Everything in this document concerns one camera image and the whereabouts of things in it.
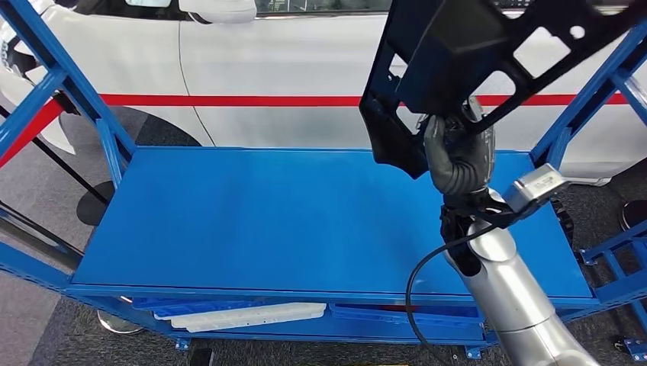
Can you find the black plastic frame part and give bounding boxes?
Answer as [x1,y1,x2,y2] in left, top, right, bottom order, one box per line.
[359,0,647,181]

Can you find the blue metal shelf rack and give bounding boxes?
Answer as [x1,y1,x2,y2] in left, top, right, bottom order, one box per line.
[0,0,647,362]

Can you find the white car with red stripe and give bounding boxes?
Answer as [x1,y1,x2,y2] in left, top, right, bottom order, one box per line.
[0,0,647,186]

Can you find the white plastic bin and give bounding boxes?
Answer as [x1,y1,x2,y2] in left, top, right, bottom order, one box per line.
[153,303,327,325]
[170,315,326,334]

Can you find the black ribbed strip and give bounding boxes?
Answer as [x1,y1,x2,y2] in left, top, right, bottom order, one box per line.
[551,197,576,246]

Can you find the black round stanchion base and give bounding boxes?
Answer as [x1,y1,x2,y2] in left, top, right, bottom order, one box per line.
[620,199,647,233]

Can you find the black camera cable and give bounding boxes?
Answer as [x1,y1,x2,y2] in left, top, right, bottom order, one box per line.
[404,222,501,366]

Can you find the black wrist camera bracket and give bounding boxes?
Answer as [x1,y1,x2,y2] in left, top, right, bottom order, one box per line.
[438,194,528,245]

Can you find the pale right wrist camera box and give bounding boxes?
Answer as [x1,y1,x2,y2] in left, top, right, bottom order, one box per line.
[503,162,570,214]

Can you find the black stanchion post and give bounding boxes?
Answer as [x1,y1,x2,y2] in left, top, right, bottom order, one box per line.
[0,103,117,227]

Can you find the chrome stanchion post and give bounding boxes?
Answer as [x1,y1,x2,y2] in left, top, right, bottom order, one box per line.
[0,199,146,336]

